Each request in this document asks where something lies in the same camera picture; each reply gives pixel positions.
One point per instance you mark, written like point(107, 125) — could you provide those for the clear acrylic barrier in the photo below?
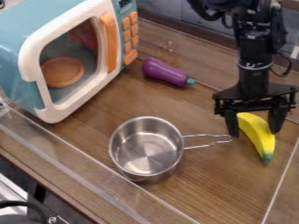
point(283, 209)
point(92, 188)

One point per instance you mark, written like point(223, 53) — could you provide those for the yellow toy banana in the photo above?
point(255, 128)

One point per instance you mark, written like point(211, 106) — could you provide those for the orange microwave turntable plate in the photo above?
point(62, 71)

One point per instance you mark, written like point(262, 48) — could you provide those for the blue white toy microwave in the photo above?
point(94, 30)

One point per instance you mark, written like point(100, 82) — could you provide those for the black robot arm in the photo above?
point(258, 25)

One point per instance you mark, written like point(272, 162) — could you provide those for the clear acrylic right barrier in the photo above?
point(283, 209)

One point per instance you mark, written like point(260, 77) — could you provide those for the silver metal pot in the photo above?
point(147, 145)

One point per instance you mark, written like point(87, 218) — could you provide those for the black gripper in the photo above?
point(255, 94)

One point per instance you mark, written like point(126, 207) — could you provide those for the purple toy eggplant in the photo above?
point(156, 69)

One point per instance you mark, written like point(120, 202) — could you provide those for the clear acrylic front barrier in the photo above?
point(92, 188)

